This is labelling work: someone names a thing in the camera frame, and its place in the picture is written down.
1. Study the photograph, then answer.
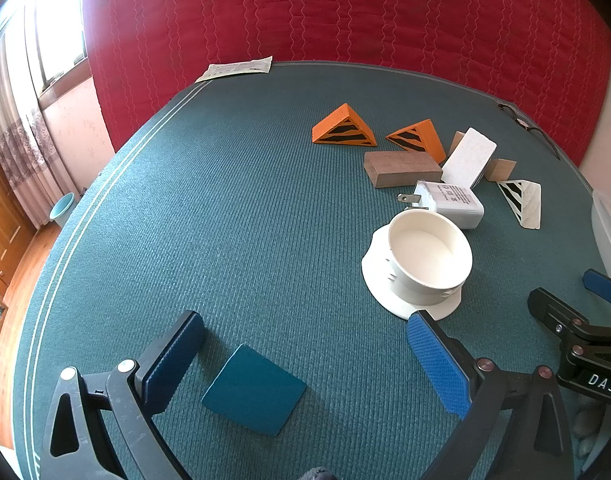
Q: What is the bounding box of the patterned window curtain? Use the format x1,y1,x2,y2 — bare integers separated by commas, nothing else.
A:
0,37,79,231

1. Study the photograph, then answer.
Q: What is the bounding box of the window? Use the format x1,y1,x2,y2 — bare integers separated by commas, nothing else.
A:
23,0,94,96

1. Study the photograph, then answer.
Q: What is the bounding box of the white wooden block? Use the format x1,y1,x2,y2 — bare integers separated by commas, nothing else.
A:
441,127,497,188

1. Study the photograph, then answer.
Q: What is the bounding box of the white paper leaflet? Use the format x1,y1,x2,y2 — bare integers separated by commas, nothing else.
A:
194,56,274,83

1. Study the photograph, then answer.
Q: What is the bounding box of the teal square tile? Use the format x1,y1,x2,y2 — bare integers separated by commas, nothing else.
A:
202,344,307,437

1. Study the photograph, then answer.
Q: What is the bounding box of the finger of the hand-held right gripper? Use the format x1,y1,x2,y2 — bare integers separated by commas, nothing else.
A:
528,287,611,356
583,269,611,311

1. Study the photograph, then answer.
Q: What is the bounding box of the wristwatch with dark strap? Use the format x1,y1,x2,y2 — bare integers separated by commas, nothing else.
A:
496,102,561,161

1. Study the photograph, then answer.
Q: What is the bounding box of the teal waste bin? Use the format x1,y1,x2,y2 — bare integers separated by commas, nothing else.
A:
48,192,76,228

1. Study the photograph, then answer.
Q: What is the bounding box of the white power adapter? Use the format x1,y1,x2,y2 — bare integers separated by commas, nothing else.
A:
397,180,485,230

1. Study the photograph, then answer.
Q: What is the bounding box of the orange striped wooden wedge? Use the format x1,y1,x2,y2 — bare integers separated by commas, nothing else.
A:
385,119,446,165
312,103,377,147

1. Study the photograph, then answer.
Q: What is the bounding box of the brown wooden block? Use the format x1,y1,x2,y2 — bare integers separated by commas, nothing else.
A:
364,150,443,189

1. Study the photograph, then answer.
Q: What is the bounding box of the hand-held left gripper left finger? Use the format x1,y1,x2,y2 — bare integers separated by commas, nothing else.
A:
43,310,206,480

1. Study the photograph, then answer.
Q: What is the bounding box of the white round plastic cup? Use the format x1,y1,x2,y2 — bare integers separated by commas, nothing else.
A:
361,209,473,322

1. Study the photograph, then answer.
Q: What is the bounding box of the red quilted blanket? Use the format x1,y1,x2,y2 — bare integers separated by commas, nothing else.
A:
83,0,611,168

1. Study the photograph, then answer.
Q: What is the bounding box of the clear plastic container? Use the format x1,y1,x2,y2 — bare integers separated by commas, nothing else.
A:
591,189,611,281

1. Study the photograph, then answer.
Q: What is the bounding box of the white striped wooden wedge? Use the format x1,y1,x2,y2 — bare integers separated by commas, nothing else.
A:
496,178,542,231

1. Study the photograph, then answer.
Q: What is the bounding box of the wooden door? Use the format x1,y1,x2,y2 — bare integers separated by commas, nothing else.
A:
0,155,36,301

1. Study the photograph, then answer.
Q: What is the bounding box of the teal table mat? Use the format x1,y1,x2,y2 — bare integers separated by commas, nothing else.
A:
10,61,611,480

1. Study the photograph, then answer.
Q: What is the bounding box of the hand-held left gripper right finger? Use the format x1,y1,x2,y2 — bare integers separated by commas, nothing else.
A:
407,310,576,480

